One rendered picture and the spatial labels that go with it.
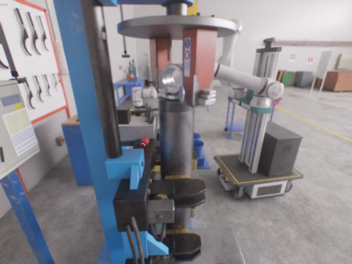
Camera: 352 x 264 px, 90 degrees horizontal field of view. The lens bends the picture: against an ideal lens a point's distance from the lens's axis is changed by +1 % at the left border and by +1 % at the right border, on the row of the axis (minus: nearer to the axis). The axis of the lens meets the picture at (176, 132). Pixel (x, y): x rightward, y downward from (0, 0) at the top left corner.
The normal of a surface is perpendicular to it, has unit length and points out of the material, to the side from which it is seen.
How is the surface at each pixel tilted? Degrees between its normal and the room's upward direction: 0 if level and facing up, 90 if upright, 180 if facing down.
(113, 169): 90
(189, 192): 0
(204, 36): 90
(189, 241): 0
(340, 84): 90
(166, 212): 90
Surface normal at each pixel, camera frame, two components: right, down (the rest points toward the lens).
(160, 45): 0.51, 0.33
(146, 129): 0.04, 0.38
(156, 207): 0.00, -0.92
